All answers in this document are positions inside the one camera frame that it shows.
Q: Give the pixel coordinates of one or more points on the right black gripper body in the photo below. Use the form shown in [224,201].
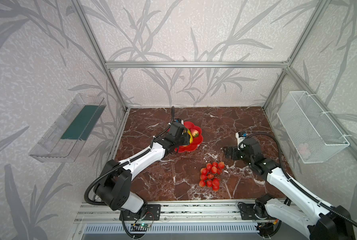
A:
[232,152]

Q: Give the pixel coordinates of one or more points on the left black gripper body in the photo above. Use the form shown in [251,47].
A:
[184,137]

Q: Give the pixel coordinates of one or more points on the yellow green fake fruit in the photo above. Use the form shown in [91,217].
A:
[190,136]

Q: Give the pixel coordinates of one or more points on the red fake peach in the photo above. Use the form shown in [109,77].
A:
[194,133]

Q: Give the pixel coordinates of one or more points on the red flower-shaped fruit bowl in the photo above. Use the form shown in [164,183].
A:
[196,141]

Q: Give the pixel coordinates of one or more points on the red fake cherry tomato bunch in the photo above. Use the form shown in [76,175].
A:
[210,175]

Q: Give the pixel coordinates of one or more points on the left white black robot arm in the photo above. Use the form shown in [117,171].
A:
[113,187]

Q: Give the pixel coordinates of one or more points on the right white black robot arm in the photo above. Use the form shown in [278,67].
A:
[316,219]

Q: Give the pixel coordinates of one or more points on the pink object in basket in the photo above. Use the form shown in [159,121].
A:
[304,151]

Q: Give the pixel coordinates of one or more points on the green circuit board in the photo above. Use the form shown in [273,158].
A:
[141,227]

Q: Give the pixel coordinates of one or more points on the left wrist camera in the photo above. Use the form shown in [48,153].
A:
[179,121]

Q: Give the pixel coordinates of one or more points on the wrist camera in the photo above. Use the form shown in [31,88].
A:
[240,136]
[179,121]

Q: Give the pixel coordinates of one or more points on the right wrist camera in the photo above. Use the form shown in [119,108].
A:
[240,136]

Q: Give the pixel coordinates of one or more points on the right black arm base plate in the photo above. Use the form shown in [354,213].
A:
[254,212]

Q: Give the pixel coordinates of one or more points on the white wire mesh basket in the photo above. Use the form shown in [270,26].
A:
[306,122]

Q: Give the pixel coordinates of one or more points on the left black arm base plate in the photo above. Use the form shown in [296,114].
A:
[148,212]

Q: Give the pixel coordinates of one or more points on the aluminium front rail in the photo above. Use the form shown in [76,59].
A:
[194,211]

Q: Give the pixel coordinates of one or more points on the clear plastic wall bin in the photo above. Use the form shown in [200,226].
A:
[66,137]

